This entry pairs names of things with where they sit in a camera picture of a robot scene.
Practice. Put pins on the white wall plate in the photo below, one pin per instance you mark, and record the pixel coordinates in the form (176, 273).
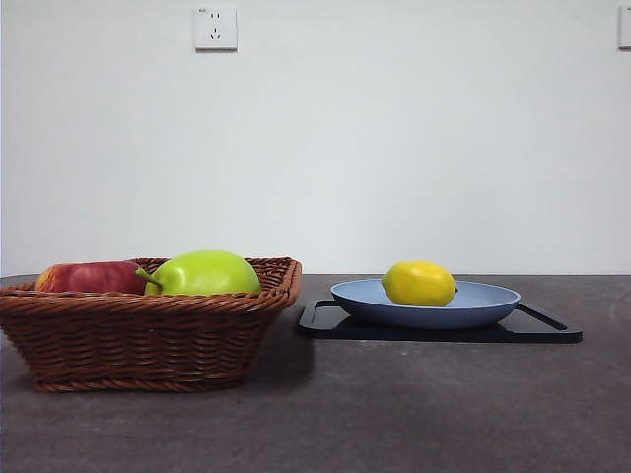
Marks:
(625, 27)

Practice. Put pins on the green pear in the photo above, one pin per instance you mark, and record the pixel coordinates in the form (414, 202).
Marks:
(207, 273)

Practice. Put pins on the white wall socket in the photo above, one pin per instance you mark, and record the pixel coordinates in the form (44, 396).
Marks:
(216, 27)

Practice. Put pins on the brown wicker basket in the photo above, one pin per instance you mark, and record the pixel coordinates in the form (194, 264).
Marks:
(148, 340)

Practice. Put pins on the red apple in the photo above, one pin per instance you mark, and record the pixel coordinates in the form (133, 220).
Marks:
(89, 278)

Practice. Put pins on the black rectangular tray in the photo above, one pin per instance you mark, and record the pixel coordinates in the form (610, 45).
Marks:
(443, 336)

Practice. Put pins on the blue round plate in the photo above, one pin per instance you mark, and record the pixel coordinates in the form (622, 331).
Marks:
(424, 316)

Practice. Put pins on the yellow lemon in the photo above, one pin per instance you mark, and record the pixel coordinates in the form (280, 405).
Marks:
(419, 283)

